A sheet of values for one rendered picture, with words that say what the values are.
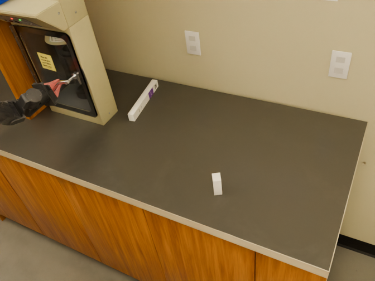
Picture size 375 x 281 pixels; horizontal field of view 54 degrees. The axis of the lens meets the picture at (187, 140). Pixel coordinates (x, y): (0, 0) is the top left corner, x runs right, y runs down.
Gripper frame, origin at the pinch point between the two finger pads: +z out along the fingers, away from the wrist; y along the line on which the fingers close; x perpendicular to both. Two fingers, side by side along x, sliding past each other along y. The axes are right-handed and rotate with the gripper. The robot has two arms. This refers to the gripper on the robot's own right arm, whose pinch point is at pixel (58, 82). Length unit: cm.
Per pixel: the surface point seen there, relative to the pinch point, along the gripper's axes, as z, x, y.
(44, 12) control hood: -2.5, -18.0, 28.2
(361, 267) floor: 35, -100, -146
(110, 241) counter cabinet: -22, 1, -78
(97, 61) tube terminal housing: 13.4, -11.9, 1.0
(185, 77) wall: 48, -25, -30
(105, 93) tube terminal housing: 12.3, -8.1, -14.0
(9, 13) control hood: -5.8, -4.8, 31.3
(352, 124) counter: 39, -102, -50
